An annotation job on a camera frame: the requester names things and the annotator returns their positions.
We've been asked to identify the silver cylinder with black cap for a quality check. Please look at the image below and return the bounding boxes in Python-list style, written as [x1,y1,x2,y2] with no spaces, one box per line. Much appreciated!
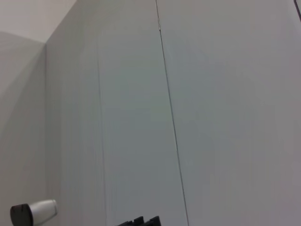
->
[10,199,58,226]

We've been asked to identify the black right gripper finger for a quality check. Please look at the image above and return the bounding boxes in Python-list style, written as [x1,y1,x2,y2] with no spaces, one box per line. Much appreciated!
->
[144,215,162,226]
[118,216,144,226]

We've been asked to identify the dark wall fixture edge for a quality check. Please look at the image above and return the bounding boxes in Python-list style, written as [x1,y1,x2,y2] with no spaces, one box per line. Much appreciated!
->
[293,0,301,21]

